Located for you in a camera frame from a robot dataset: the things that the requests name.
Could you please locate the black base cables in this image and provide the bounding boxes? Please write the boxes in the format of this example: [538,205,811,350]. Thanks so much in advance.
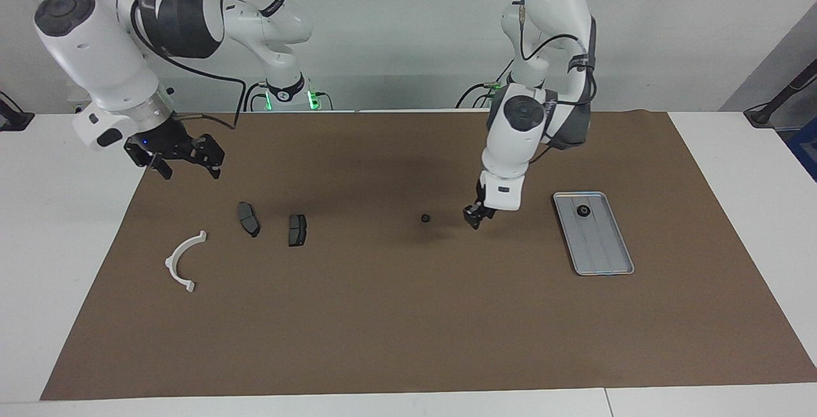
[243,82,269,112]
[454,53,519,109]

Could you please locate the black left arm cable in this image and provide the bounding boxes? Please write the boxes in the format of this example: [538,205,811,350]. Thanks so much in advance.
[517,0,598,149]

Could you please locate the silver metal tray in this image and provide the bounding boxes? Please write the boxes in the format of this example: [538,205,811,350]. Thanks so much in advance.
[553,192,635,277]

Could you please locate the black left base cables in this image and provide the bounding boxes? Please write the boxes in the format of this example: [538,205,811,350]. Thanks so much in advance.
[454,53,519,109]

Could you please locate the brown table mat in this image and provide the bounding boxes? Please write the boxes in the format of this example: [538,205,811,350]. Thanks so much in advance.
[40,110,817,401]

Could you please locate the long dark brake pad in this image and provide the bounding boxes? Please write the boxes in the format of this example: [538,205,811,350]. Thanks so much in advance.
[237,202,261,238]

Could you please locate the black clamp mount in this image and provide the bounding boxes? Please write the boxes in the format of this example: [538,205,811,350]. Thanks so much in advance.
[0,91,36,132]

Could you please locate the black camera stand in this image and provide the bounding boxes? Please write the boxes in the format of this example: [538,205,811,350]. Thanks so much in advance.
[744,59,817,128]

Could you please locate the blue crate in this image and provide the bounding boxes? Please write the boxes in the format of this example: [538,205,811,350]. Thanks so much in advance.
[784,120,817,181]

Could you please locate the white curved plastic bracket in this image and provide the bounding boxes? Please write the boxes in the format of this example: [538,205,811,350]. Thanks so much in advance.
[165,231,208,293]

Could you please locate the black right base cables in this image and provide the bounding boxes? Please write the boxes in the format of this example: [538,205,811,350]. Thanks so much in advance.
[243,82,269,112]

